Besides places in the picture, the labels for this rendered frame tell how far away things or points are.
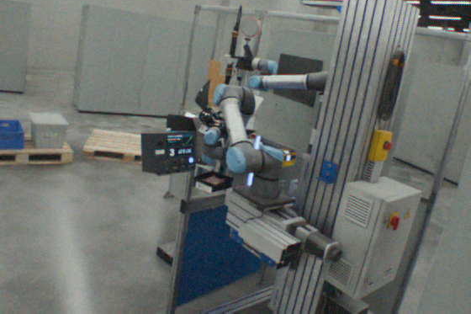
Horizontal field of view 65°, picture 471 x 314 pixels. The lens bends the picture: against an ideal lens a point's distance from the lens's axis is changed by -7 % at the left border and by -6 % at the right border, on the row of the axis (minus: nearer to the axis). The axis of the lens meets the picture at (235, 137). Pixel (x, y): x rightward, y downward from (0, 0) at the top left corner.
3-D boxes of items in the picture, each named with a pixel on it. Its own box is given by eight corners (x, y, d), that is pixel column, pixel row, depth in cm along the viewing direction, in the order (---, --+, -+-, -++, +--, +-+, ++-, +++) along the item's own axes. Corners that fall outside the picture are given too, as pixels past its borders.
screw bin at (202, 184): (210, 180, 265) (212, 170, 264) (231, 188, 258) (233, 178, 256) (191, 187, 247) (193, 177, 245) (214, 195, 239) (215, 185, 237)
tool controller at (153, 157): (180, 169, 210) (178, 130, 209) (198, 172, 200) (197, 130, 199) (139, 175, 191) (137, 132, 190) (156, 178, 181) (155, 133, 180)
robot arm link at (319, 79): (329, 92, 212) (246, 92, 233) (333, 92, 222) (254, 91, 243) (329, 71, 210) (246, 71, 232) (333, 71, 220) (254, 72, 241)
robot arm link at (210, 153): (221, 164, 231) (224, 146, 229) (203, 163, 227) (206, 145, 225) (217, 160, 238) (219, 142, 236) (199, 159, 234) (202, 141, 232)
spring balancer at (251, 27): (240, 35, 329) (238, 35, 322) (243, 17, 325) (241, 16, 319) (258, 39, 327) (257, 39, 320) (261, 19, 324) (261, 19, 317)
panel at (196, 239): (258, 270, 292) (276, 189, 277) (260, 271, 291) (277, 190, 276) (172, 308, 232) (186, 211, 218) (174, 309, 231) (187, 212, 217)
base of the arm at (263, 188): (285, 197, 192) (289, 178, 190) (263, 201, 182) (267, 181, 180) (264, 186, 203) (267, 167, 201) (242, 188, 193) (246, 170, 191)
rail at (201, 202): (278, 188, 281) (280, 178, 279) (283, 190, 279) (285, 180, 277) (179, 211, 215) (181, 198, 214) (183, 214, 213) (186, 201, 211)
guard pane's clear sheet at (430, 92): (183, 108, 407) (198, 9, 385) (430, 198, 244) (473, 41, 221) (182, 108, 406) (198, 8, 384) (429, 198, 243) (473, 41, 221)
